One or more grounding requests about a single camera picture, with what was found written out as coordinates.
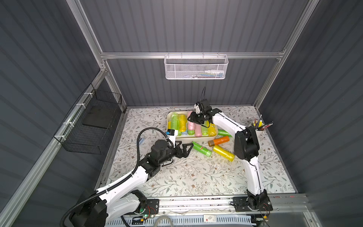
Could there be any pink trash bag roll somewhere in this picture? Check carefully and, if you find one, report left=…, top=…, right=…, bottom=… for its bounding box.
left=187, top=111, right=195, bottom=131
left=195, top=125, right=202, bottom=137

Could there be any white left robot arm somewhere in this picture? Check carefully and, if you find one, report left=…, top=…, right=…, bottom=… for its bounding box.
left=60, top=128, right=194, bottom=227

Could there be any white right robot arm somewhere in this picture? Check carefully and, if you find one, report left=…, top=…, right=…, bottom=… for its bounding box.
left=188, top=104, right=268, bottom=210

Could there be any cream storage box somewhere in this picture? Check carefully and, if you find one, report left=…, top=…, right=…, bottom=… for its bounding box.
left=166, top=110, right=218, bottom=143

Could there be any green labelled trash bag roll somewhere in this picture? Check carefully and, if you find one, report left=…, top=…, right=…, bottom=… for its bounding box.
left=192, top=141, right=212, bottom=157

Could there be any orange trash bag roll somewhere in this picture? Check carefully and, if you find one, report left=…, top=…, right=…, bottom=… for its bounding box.
left=208, top=136, right=230, bottom=147

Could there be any white pen cup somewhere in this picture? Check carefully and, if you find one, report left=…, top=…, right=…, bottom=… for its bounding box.
left=250, top=115, right=274, bottom=134

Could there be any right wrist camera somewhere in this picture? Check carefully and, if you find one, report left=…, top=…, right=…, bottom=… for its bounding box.
left=194, top=99, right=212, bottom=114

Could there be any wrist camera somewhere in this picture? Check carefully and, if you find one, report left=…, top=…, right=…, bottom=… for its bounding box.
left=166, top=129, right=178, bottom=148
left=194, top=99, right=212, bottom=114

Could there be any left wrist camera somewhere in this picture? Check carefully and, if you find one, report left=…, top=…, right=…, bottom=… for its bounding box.
left=166, top=129, right=178, bottom=148

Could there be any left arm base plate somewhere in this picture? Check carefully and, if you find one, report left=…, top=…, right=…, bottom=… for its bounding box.
left=126, top=199, right=160, bottom=215

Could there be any white wire wall basket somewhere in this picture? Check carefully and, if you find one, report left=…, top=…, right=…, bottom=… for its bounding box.
left=164, top=54, right=229, bottom=80

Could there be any black wire side basket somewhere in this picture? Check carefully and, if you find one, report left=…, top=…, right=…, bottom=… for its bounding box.
left=54, top=88, right=123, bottom=155

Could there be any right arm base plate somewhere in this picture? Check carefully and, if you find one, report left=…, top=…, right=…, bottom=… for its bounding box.
left=230, top=196, right=273, bottom=213

